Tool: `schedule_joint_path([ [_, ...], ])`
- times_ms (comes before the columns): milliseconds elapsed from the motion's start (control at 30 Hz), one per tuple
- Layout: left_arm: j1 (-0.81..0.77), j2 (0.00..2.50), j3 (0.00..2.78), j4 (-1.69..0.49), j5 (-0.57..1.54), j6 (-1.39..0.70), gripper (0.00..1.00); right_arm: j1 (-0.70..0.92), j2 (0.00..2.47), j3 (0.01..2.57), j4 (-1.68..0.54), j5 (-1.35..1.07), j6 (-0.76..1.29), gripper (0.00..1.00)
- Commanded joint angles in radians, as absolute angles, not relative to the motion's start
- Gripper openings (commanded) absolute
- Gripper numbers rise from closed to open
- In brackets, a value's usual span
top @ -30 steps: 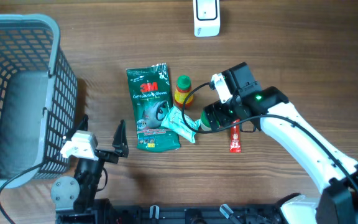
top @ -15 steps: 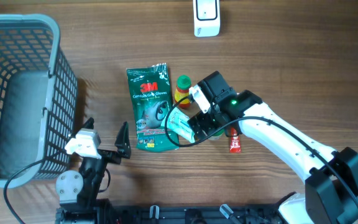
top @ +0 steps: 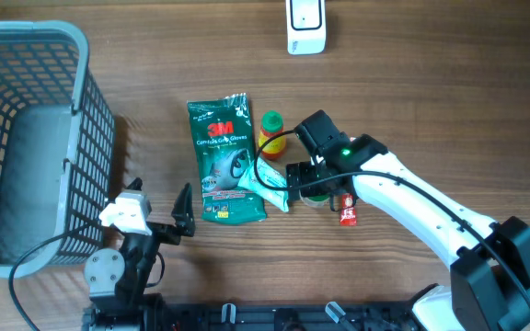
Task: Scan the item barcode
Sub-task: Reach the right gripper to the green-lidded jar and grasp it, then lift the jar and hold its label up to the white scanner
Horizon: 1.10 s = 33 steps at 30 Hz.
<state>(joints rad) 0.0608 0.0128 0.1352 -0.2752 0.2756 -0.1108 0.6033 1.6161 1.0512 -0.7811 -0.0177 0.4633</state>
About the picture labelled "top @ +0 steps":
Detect green lid white jar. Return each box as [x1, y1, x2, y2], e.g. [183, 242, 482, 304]
[301, 195, 330, 208]

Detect white teal wet wipes pack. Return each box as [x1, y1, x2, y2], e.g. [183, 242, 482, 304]
[238, 158, 289, 212]

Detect red coffee stick sachet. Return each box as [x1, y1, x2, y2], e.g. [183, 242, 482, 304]
[340, 193, 357, 226]

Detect red sauce bottle green cap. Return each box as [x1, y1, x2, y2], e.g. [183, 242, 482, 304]
[258, 110, 287, 160]

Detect green 3M gloves packet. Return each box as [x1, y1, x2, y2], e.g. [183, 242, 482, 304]
[187, 93, 267, 225]

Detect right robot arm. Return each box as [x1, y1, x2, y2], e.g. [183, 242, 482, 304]
[286, 110, 530, 330]

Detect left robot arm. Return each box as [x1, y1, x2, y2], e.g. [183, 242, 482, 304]
[84, 177, 196, 311]

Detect white barcode scanner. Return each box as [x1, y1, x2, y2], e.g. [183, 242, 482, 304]
[285, 0, 327, 55]

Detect grey plastic shopping basket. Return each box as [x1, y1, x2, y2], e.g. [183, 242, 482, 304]
[0, 21, 115, 279]

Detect black left camera cable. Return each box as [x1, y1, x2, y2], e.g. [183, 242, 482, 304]
[7, 223, 109, 331]

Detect black camera cable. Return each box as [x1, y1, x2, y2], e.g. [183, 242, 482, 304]
[7, 223, 109, 331]
[252, 130, 530, 331]

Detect black right camera cable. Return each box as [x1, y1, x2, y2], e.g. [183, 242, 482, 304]
[252, 130, 530, 331]

